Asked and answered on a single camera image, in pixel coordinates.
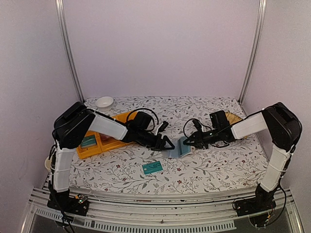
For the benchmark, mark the yellow middle storage bin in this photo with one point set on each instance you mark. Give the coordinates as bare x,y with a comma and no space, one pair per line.
110,145

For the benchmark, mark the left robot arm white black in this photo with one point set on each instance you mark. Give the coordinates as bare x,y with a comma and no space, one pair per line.
141,126

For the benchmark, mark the green card stack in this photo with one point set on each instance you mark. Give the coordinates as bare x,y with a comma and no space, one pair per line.
88,141

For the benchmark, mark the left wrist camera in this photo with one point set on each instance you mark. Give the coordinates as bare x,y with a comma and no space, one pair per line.
161,127

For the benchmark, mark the yellow left storage bin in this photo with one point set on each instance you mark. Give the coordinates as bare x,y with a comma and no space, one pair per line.
87,152

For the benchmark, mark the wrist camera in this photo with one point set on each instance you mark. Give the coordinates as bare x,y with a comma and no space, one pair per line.
198,125
161,127

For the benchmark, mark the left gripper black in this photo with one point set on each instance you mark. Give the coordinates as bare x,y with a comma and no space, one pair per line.
158,147

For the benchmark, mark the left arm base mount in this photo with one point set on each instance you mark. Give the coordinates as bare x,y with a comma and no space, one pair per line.
68,204

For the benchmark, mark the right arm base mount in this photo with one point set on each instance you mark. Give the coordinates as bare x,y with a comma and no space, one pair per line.
257,204

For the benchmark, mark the pink white card stack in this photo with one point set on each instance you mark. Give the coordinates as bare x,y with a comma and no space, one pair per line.
105,138

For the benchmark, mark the right aluminium frame post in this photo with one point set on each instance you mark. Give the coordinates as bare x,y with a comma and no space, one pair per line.
254,50

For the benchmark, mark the woven bamboo tray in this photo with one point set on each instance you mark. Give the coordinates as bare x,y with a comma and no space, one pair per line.
233,118

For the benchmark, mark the white ceramic bowl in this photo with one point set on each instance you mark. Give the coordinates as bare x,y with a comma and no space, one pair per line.
104,104

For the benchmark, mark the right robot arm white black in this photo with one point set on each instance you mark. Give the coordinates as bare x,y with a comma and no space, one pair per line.
285,130

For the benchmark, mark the front aluminium rail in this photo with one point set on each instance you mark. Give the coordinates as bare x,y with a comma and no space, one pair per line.
181,213

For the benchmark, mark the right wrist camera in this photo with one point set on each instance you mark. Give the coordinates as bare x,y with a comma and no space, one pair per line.
198,125

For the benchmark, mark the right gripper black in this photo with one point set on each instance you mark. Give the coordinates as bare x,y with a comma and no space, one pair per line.
197,136

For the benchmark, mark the aluminium frame post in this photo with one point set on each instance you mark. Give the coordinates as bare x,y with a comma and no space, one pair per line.
254,50
65,37

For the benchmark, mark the beige card holder wallet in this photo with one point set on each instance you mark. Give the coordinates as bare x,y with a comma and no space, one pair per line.
181,150

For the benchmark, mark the left aluminium frame post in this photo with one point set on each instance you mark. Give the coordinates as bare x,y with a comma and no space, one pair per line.
65,37

